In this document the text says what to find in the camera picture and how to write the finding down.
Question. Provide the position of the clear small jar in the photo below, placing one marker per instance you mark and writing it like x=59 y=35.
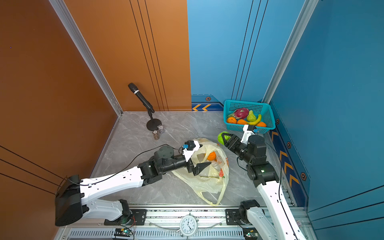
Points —
x=161 y=129

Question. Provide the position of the green pear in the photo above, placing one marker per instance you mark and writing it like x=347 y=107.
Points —
x=251 y=117

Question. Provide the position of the pink dragon fruit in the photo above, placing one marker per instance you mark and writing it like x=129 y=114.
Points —
x=241 y=113

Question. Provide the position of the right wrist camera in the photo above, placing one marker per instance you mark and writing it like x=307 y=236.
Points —
x=249 y=130

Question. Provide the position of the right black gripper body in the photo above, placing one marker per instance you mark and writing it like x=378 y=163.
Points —
x=238 y=147

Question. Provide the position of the brown small jar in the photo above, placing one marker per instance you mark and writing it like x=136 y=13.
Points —
x=156 y=135

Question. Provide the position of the green circuit board left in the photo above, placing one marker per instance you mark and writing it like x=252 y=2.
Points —
x=123 y=234

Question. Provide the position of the teal plastic basket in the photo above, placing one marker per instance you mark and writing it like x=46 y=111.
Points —
x=258 y=108

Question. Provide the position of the yellow banana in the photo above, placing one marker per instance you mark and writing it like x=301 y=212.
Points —
x=257 y=121

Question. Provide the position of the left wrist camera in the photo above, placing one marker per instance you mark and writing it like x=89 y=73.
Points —
x=189 y=148

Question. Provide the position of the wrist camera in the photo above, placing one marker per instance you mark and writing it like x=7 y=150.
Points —
x=189 y=148
x=249 y=130

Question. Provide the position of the aluminium front rail frame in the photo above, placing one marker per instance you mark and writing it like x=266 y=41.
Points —
x=177 y=223

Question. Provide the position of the green round apple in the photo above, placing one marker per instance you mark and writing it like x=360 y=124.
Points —
x=219 y=139

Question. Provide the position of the white analog clock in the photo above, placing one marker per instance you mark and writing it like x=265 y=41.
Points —
x=188 y=226

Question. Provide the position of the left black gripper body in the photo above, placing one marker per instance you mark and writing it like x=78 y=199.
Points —
x=189 y=165

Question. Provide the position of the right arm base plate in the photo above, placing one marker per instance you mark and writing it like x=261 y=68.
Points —
x=236 y=217

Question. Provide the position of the yellowish printed plastic bag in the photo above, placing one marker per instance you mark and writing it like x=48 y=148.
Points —
x=210 y=185

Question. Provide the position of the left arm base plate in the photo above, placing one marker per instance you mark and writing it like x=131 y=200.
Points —
x=137 y=218

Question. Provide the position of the circuit board right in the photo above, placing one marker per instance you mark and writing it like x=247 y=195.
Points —
x=250 y=234

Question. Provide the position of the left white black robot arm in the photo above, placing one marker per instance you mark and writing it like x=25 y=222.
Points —
x=80 y=199

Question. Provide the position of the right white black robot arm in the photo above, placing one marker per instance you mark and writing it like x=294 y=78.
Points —
x=283 y=225

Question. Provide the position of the black microphone on stand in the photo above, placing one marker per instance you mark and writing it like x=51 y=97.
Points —
x=153 y=124

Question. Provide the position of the red orange fruit piece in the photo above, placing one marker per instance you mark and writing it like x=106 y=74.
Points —
x=262 y=124

